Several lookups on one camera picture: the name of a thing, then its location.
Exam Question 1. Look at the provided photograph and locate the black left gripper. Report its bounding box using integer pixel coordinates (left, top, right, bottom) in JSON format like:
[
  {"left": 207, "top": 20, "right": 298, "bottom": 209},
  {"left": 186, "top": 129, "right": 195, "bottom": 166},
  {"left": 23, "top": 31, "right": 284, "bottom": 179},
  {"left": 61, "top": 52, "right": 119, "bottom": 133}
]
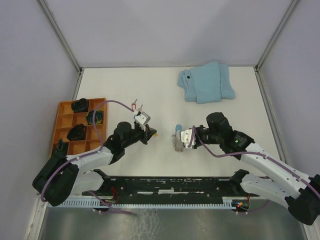
[{"left": 122, "top": 123, "right": 157, "bottom": 149}]

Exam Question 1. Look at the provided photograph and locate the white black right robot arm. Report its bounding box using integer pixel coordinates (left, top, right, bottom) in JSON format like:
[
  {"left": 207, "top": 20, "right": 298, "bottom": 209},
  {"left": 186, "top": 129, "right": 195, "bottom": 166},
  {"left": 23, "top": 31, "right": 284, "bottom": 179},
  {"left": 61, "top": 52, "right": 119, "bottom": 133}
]
[{"left": 191, "top": 112, "right": 320, "bottom": 226}]

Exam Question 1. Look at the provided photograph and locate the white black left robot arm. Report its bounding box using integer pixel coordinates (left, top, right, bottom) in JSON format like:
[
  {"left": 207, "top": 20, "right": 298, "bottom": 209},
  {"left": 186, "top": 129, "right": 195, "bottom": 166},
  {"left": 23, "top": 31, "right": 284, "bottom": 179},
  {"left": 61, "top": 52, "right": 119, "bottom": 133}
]
[{"left": 32, "top": 121, "right": 157, "bottom": 207}]

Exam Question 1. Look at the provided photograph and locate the key with red tag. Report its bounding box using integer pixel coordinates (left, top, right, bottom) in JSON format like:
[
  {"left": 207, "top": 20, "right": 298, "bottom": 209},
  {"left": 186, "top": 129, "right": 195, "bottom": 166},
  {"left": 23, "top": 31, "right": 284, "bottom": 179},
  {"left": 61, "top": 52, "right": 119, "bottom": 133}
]
[{"left": 131, "top": 98, "right": 138, "bottom": 112}]

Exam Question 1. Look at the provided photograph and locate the light blue folded cloth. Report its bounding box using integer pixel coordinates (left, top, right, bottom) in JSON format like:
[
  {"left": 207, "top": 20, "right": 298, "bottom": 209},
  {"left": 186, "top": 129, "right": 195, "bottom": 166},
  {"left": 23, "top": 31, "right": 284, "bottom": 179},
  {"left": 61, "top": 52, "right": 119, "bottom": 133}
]
[{"left": 177, "top": 61, "right": 236, "bottom": 104}]

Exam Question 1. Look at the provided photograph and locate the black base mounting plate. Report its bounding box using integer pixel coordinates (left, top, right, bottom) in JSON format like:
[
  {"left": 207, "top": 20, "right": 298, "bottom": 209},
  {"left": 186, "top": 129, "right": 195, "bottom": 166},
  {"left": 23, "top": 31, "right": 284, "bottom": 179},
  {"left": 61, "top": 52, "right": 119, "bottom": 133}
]
[{"left": 95, "top": 176, "right": 248, "bottom": 199}]

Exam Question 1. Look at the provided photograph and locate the orange compartment tray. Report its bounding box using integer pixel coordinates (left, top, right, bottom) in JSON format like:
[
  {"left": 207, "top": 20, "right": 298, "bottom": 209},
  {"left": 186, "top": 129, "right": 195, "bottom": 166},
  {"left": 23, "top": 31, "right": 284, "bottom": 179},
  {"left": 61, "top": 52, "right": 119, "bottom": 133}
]
[{"left": 51, "top": 98, "right": 108, "bottom": 155}]

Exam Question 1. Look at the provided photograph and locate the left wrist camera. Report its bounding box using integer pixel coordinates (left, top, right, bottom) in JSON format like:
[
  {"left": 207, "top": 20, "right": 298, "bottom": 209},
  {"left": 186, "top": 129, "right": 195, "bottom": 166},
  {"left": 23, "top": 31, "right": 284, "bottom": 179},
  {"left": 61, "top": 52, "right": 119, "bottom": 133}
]
[{"left": 133, "top": 110, "right": 151, "bottom": 130}]

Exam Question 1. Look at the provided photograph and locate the green blue coiled strap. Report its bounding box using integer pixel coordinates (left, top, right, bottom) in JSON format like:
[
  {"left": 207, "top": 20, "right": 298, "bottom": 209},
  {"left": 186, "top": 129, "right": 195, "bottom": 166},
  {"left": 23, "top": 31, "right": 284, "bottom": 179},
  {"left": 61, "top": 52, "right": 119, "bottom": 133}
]
[{"left": 86, "top": 109, "right": 104, "bottom": 126}]

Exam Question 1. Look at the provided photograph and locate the white slotted cable duct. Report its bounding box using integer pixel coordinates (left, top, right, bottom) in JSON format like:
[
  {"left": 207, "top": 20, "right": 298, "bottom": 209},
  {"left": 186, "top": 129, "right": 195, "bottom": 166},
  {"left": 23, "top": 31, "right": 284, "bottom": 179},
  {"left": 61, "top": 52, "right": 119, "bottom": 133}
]
[{"left": 61, "top": 197, "right": 238, "bottom": 208}]

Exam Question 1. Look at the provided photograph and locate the black coiled strap bottom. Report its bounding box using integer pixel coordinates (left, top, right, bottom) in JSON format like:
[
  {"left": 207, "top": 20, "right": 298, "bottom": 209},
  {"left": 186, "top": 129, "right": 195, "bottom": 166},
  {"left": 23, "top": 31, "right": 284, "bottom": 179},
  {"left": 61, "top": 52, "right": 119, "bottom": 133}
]
[{"left": 66, "top": 124, "right": 88, "bottom": 141}]

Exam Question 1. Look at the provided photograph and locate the black coiled strap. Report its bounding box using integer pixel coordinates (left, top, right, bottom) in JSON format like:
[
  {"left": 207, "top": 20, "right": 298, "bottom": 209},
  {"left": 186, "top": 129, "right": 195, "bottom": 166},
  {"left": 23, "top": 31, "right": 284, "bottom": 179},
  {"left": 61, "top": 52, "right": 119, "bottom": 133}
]
[
  {"left": 66, "top": 124, "right": 88, "bottom": 141},
  {"left": 53, "top": 139, "right": 70, "bottom": 154},
  {"left": 71, "top": 98, "right": 90, "bottom": 112}
]

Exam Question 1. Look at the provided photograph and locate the black coiled strap top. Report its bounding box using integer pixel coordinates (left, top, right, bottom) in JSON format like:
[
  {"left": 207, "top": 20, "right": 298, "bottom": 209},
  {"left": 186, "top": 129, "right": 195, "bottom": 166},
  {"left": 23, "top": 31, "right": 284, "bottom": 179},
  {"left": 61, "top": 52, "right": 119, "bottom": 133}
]
[{"left": 71, "top": 98, "right": 90, "bottom": 112}]

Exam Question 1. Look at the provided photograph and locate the aluminium frame rail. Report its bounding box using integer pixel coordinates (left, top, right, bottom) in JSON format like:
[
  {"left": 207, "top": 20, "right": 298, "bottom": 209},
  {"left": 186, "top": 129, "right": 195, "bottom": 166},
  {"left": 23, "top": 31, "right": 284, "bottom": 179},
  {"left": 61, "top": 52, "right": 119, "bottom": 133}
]
[{"left": 254, "top": 0, "right": 320, "bottom": 179}]

